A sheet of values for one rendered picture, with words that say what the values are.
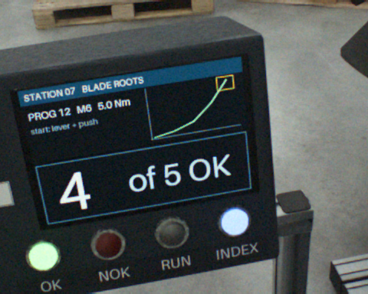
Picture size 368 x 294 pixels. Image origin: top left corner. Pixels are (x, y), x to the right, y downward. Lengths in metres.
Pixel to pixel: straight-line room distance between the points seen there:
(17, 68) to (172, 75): 0.11
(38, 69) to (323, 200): 1.83
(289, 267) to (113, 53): 0.31
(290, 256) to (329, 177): 1.68
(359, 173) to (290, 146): 0.31
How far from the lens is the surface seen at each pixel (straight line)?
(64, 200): 0.42
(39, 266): 0.44
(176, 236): 0.43
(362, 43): 1.03
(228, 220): 0.44
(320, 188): 2.20
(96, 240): 0.43
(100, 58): 0.39
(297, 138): 2.44
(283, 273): 0.60
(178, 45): 0.39
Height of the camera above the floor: 1.43
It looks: 32 degrees down
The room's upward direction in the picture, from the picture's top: 6 degrees counter-clockwise
